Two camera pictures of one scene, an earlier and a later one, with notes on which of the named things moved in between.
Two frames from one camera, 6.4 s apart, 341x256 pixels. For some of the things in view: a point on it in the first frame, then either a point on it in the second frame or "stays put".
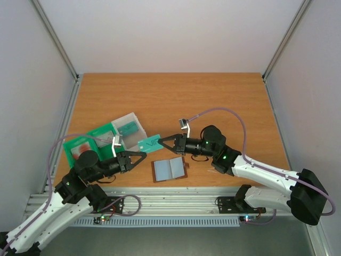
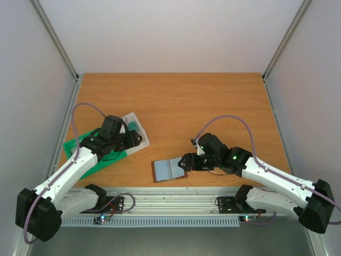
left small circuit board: x=99 y=220 stays put
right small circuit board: x=248 y=218 stays put
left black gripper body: x=123 y=161 → x=119 y=145
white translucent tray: x=130 y=127 stays put
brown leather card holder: x=169 y=169 stays put
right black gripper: x=180 y=144 → x=192 y=161
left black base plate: x=112 y=205 stays put
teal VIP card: x=149 y=144 → x=132 y=125
